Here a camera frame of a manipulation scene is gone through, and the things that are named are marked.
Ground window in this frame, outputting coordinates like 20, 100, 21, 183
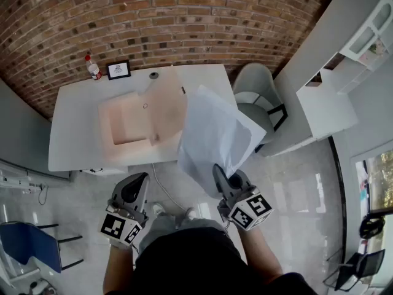
354, 150, 393, 215

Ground person's black shirt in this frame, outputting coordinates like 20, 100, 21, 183
128, 227, 317, 295

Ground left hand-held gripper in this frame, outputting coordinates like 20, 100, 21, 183
98, 172, 152, 247

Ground clear bottle with red cap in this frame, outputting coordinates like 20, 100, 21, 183
84, 54, 103, 81

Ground beige cardboard box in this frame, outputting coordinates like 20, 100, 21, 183
98, 65, 189, 160

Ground person's left forearm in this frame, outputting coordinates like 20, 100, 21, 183
102, 245, 138, 295

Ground white floor cable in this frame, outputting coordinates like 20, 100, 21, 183
151, 163, 189, 211

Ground white cabinet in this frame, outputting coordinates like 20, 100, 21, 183
260, 0, 393, 158

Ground black bag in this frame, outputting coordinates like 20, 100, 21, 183
358, 213, 386, 240

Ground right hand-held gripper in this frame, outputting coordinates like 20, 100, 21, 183
212, 163, 274, 232

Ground person's left white shoe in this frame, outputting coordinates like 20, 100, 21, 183
151, 202, 167, 218

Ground person's grey jeans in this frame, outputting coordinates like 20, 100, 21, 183
138, 211, 228, 255

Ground black chair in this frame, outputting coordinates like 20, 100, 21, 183
324, 248, 386, 292

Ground white under-desk tray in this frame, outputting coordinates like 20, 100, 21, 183
79, 165, 128, 177

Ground white device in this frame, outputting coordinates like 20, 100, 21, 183
28, 278, 58, 295

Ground person's right forearm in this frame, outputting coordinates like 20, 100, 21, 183
236, 225, 284, 285

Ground blue chair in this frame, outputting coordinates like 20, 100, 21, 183
0, 221, 85, 284

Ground black picture frame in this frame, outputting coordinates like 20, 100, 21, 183
106, 60, 132, 81

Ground beige wrist strap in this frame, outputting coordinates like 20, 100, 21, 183
109, 238, 136, 252

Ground grey padded chair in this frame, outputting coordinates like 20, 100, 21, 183
232, 62, 289, 153

